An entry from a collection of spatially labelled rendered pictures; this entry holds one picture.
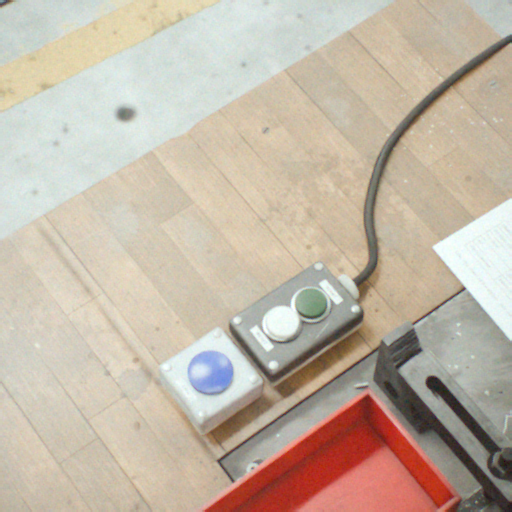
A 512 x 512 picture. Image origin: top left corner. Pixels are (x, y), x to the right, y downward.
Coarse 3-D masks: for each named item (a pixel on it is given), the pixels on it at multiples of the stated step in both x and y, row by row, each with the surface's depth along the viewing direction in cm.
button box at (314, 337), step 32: (384, 160) 130; (288, 288) 121; (320, 288) 121; (352, 288) 122; (256, 320) 119; (320, 320) 119; (352, 320) 120; (256, 352) 118; (288, 352) 118; (320, 352) 121
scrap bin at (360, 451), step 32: (352, 416) 115; (384, 416) 113; (288, 448) 111; (320, 448) 116; (352, 448) 116; (384, 448) 117; (416, 448) 111; (256, 480) 111; (288, 480) 115; (320, 480) 115; (352, 480) 115; (384, 480) 115; (416, 480) 115
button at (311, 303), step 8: (312, 288) 120; (296, 296) 120; (304, 296) 120; (312, 296) 120; (320, 296) 120; (296, 304) 119; (304, 304) 119; (312, 304) 119; (320, 304) 119; (304, 312) 119; (312, 312) 119; (320, 312) 119
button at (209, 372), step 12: (192, 360) 117; (204, 360) 117; (216, 360) 117; (228, 360) 117; (192, 372) 116; (204, 372) 116; (216, 372) 116; (228, 372) 116; (192, 384) 116; (204, 384) 116; (216, 384) 116; (228, 384) 116
